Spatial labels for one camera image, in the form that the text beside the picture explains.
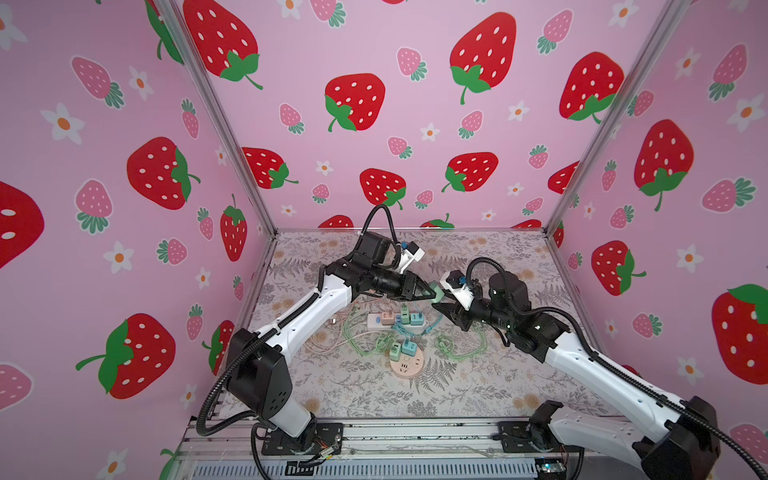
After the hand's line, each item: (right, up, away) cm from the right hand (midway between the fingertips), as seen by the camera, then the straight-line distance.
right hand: (437, 295), depth 73 cm
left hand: (-1, 0, -2) cm, 2 cm away
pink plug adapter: (-13, -9, +15) cm, 21 cm away
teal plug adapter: (-7, -16, +9) cm, 20 cm away
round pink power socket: (-7, -22, +10) cm, 25 cm away
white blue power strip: (-17, -11, +19) cm, 28 cm away
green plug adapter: (-8, -8, +15) cm, 18 cm away
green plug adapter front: (0, +1, -2) cm, 2 cm away
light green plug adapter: (-11, -17, +8) cm, 21 cm away
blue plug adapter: (-4, -9, +15) cm, 18 cm away
